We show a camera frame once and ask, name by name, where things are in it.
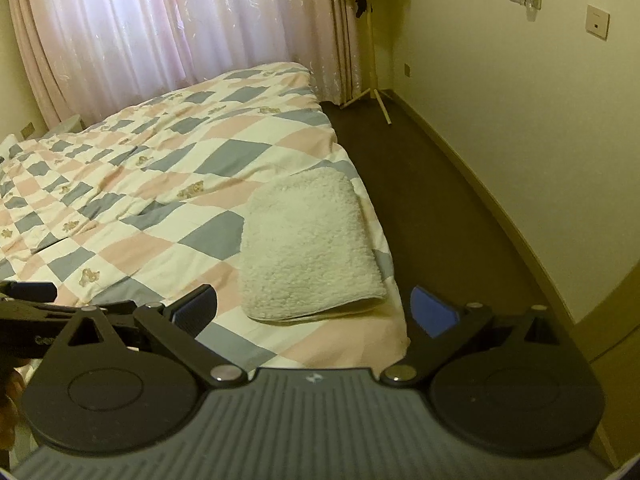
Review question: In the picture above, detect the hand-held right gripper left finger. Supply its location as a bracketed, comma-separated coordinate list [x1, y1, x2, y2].
[45, 284, 248, 389]

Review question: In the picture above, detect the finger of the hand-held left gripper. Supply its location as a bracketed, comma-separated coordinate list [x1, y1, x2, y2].
[0, 281, 58, 306]

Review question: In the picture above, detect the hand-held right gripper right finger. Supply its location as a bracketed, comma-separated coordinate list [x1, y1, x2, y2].
[380, 284, 587, 389]

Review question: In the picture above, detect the white fleece jacket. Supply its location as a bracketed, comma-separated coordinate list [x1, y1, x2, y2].
[240, 166, 390, 322]

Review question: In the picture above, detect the person's left hand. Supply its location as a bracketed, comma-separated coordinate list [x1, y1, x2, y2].
[0, 360, 27, 428]

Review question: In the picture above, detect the checkered bear print quilt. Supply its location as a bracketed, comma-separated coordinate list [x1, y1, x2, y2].
[0, 61, 413, 368]

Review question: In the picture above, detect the white nightstand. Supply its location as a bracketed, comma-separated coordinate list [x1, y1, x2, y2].
[42, 113, 87, 137]

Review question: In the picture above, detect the wooden coat rack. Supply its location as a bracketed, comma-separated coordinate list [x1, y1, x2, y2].
[340, 0, 396, 126]

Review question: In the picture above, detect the pink window curtain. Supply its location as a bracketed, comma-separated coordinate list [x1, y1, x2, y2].
[5, 0, 368, 129]

